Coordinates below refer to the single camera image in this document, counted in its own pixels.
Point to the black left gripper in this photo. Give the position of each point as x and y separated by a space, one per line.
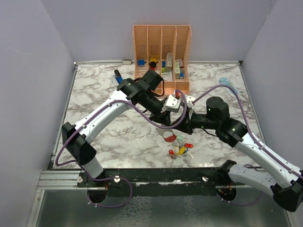
164 119

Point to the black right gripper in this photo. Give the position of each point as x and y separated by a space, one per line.
186 125

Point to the grey red key organizer plate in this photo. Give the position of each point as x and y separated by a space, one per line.
167 134

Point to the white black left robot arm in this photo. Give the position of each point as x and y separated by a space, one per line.
77 138

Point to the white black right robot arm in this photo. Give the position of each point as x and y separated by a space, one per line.
280 179

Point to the silver keys pile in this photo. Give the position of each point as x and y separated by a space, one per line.
178 143

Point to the green key tag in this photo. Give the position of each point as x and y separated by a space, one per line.
180 138

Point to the yellow key tag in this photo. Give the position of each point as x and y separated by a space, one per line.
180 150

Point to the small red key tag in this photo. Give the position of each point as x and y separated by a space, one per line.
171 154

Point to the white red box in organizer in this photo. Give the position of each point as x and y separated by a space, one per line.
179 69

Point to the red black cylinder toy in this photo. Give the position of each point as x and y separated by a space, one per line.
153 65

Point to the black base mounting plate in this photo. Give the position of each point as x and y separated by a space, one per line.
153 182

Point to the packaged blue toothbrush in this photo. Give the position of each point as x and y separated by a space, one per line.
227 82

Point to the blue block in organizer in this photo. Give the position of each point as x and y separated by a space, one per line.
141 62

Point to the grey box in organizer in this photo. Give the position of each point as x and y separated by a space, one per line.
168 62

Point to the blue black stapler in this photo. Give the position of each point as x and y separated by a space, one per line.
118 76

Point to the peach plastic desk organizer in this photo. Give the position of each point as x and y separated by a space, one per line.
155 41

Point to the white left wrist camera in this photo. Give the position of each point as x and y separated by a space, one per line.
171 104

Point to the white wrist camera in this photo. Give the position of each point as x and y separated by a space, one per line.
189 101
171 104

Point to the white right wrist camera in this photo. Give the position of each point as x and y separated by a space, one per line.
189 101

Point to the white plug at wall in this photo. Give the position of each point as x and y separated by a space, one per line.
127 62

